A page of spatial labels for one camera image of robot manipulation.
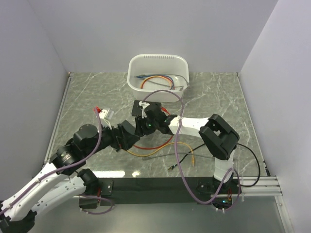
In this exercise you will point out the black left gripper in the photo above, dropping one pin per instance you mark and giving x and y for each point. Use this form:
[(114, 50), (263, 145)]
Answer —
[(121, 138)]

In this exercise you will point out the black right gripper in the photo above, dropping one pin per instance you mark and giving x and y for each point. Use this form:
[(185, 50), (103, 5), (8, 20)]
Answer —
[(140, 122)]

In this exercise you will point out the black network switch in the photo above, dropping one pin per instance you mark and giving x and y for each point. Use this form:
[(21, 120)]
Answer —
[(137, 109), (126, 127)]

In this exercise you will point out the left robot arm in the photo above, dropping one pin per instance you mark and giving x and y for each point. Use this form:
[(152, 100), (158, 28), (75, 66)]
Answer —
[(63, 176)]

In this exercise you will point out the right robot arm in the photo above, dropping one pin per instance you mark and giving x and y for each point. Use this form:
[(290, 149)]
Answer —
[(218, 136)]

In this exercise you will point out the white plastic bin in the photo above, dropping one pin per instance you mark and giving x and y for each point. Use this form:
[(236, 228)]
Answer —
[(158, 77)]

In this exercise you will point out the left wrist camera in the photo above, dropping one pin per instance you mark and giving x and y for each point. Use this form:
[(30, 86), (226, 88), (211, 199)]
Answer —
[(105, 115)]

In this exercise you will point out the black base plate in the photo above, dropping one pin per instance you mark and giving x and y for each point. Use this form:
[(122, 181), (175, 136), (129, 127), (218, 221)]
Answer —
[(156, 190)]

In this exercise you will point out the aluminium rail frame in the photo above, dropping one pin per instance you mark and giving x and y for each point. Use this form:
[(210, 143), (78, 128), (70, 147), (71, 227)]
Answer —
[(258, 211)]

